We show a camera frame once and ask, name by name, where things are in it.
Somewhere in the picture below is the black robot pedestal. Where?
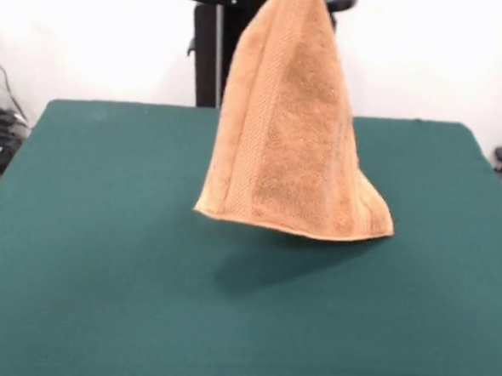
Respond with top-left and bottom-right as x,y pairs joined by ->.
169,0 -> 358,117

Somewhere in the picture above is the tan terry towel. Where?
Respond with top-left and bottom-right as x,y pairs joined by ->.
191,0 -> 409,243

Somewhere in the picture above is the dark green table cloth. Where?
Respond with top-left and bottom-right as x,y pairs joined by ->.
0,94 -> 502,376

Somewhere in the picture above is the grey cable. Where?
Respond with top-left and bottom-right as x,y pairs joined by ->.
0,44 -> 34,125

